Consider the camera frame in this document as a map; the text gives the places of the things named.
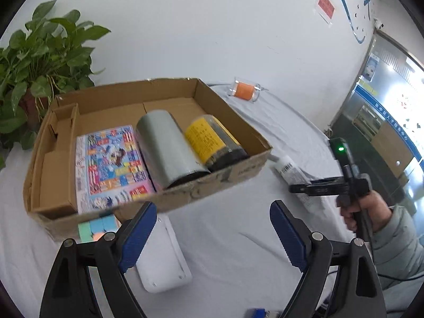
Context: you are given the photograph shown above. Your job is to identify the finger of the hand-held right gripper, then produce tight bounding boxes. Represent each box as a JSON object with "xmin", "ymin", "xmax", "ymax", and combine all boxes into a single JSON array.
[{"xmin": 288, "ymin": 178, "xmax": 349, "ymax": 196}]

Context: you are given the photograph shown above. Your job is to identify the colourful printed flat box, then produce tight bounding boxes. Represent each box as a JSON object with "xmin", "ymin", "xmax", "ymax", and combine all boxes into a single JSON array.
[{"xmin": 75, "ymin": 125, "xmax": 156, "ymax": 214}]

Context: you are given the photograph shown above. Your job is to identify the green potted plant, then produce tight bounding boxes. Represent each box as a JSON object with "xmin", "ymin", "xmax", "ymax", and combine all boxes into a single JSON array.
[{"xmin": 0, "ymin": 0, "xmax": 111, "ymax": 169}]

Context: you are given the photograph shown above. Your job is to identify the person's right forearm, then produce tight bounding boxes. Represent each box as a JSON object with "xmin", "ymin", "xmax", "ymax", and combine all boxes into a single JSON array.
[{"xmin": 370, "ymin": 205, "xmax": 424, "ymax": 318}]

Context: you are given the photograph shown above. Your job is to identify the grey cylindrical canister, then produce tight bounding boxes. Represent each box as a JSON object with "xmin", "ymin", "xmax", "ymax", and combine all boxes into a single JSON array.
[{"xmin": 136, "ymin": 111, "xmax": 211, "ymax": 189}]

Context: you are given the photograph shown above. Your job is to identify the white tube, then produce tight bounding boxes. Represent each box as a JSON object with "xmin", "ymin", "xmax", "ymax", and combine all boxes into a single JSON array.
[{"xmin": 271, "ymin": 154, "xmax": 319, "ymax": 210}]

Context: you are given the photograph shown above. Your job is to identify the yellow label jar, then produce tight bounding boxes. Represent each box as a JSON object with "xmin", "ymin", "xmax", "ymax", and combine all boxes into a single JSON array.
[{"xmin": 184, "ymin": 114, "xmax": 250, "ymax": 172}]

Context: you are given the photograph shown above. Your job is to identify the blue wall decal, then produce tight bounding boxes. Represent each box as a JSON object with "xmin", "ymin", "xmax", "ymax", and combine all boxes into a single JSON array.
[{"xmin": 323, "ymin": 0, "xmax": 376, "ymax": 45}]

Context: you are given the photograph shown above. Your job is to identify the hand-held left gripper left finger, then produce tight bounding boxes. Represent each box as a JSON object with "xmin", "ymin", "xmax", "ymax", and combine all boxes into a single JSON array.
[{"xmin": 39, "ymin": 201, "xmax": 157, "ymax": 318}]

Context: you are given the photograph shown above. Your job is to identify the white rectangular device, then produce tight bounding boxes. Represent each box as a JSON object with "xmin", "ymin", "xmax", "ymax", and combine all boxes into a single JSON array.
[{"xmin": 136, "ymin": 214, "xmax": 193, "ymax": 293}]

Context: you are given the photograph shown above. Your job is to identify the cardboard box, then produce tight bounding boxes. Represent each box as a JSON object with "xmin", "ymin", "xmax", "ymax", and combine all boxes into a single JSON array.
[{"xmin": 23, "ymin": 78, "xmax": 273, "ymax": 242}]

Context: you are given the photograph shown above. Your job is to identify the pastel block set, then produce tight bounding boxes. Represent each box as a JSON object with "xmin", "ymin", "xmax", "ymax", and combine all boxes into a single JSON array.
[{"xmin": 77, "ymin": 215, "xmax": 122, "ymax": 243}]

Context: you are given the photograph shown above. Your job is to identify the red wall notice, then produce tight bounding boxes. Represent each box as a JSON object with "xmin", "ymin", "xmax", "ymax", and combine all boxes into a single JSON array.
[{"xmin": 315, "ymin": 0, "xmax": 337, "ymax": 25}]

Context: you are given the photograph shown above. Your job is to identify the orange item in clear wrap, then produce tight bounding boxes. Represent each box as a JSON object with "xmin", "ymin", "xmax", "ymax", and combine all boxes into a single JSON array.
[{"xmin": 228, "ymin": 77, "xmax": 268, "ymax": 103}]

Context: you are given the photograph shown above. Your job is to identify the glass door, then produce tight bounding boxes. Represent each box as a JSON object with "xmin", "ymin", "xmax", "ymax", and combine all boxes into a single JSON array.
[{"xmin": 329, "ymin": 28, "xmax": 424, "ymax": 217}]

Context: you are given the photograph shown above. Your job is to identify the person's right hand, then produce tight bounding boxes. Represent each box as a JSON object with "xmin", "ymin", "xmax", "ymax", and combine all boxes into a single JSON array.
[{"xmin": 336, "ymin": 189, "xmax": 393, "ymax": 233}]

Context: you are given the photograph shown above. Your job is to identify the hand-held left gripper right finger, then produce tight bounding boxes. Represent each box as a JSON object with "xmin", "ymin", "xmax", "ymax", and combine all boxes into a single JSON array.
[{"xmin": 269, "ymin": 200, "xmax": 389, "ymax": 318}]

